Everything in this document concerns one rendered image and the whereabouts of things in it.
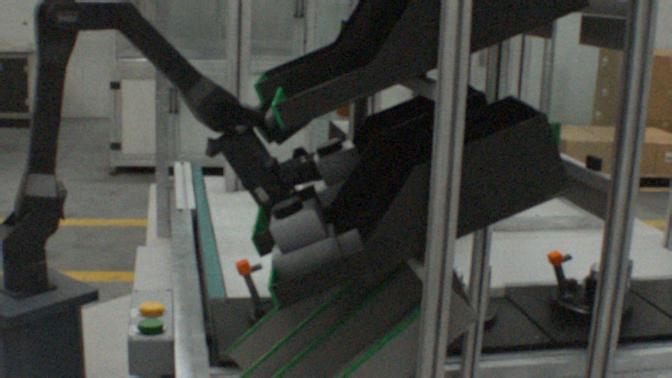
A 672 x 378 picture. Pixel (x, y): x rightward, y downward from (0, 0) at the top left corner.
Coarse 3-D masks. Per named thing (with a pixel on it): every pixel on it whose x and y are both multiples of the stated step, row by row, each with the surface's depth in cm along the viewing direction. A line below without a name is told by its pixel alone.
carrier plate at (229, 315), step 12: (216, 300) 134; (228, 300) 134; (240, 300) 135; (252, 300) 135; (216, 312) 129; (228, 312) 129; (240, 312) 130; (216, 324) 125; (228, 324) 125; (240, 324) 125; (216, 336) 120; (228, 336) 121; (240, 336) 121; (228, 360) 113
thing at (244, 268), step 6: (240, 264) 122; (246, 264) 122; (258, 264) 123; (240, 270) 122; (246, 270) 122; (252, 270) 122; (258, 270) 123; (246, 276) 122; (246, 282) 123; (252, 282) 123; (252, 288) 123; (252, 294) 123; (258, 294) 124; (258, 300) 124; (258, 306) 124
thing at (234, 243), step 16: (208, 224) 185; (208, 240) 173; (224, 240) 184; (240, 240) 184; (208, 256) 163; (224, 256) 173; (240, 256) 174; (256, 256) 174; (208, 272) 154; (224, 272) 164; (256, 272) 164; (208, 288) 146; (240, 288) 155; (208, 304) 147
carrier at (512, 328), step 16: (464, 288) 130; (496, 288) 140; (496, 304) 137; (512, 304) 138; (496, 320) 129; (512, 320) 131; (528, 320) 131; (496, 336) 124; (512, 336) 124; (528, 336) 125; (544, 336) 125; (448, 352) 119; (480, 352) 120; (496, 352) 121
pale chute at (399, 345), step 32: (384, 288) 87; (416, 288) 87; (352, 320) 87; (384, 320) 88; (416, 320) 74; (448, 320) 74; (320, 352) 88; (352, 352) 88; (384, 352) 75; (416, 352) 75
